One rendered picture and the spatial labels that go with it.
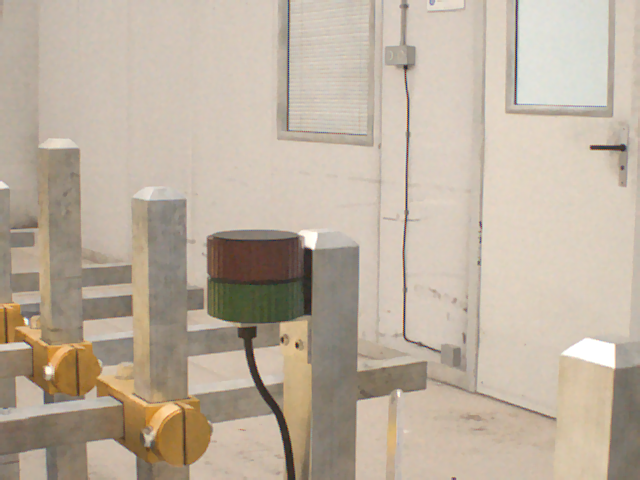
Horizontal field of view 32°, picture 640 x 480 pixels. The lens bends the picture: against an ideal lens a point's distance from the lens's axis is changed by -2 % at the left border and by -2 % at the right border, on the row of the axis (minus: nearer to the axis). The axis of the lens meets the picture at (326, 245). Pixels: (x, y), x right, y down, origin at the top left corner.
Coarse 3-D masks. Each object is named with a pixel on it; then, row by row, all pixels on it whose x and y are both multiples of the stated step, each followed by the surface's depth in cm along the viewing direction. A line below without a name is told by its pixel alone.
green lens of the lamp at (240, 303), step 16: (208, 288) 68; (224, 288) 67; (240, 288) 66; (256, 288) 66; (272, 288) 66; (288, 288) 67; (208, 304) 68; (224, 304) 67; (240, 304) 66; (256, 304) 66; (272, 304) 66; (288, 304) 67; (240, 320) 66; (256, 320) 66; (272, 320) 66
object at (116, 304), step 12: (192, 288) 154; (24, 300) 143; (36, 300) 143; (84, 300) 145; (96, 300) 146; (108, 300) 147; (120, 300) 148; (132, 300) 149; (192, 300) 154; (24, 312) 141; (36, 312) 141; (84, 312) 145; (96, 312) 146; (108, 312) 147; (120, 312) 148; (132, 312) 149
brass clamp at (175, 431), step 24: (96, 384) 100; (120, 384) 98; (144, 408) 91; (168, 408) 91; (192, 408) 91; (144, 432) 90; (168, 432) 90; (192, 432) 91; (144, 456) 92; (168, 456) 90; (192, 456) 91
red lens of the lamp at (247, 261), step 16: (208, 240) 68; (304, 240) 68; (208, 256) 68; (224, 256) 66; (240, 256) 66; (256, 256) 66; (272, 256) 66; (288, 256) 67; (304, 256) 68; (208, 272) 68; (224, 272) 66; (240, 272) 66; (256, 272) 66; (272, 272) 66; (288, 272) 67; (304, 272) 69
